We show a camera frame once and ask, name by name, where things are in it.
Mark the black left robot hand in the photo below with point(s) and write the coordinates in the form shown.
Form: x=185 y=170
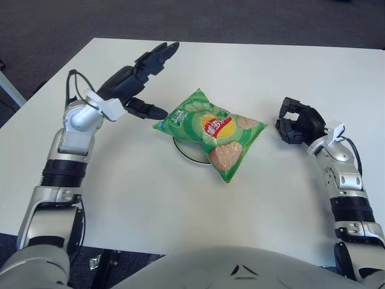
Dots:
x=126 y=81

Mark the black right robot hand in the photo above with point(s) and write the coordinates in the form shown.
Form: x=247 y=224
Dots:
x=311 y=123

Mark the green potato chips bag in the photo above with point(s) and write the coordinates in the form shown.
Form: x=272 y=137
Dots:
x=192 y=126

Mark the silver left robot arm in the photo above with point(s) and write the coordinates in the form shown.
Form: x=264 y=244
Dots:
x=75 y=120

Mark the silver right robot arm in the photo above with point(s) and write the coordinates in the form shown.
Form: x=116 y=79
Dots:
x=346 y=177

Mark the white plate with black rim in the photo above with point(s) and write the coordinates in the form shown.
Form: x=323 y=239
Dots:
x=192 y=152

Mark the white neighbouring table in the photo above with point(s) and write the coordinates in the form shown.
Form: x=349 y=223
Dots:
x=9 y=88

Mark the grey robot torso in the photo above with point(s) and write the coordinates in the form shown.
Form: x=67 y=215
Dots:
x=210 y=271

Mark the shiny metal bracket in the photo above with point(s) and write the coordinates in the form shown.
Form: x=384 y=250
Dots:
x=95 y=262

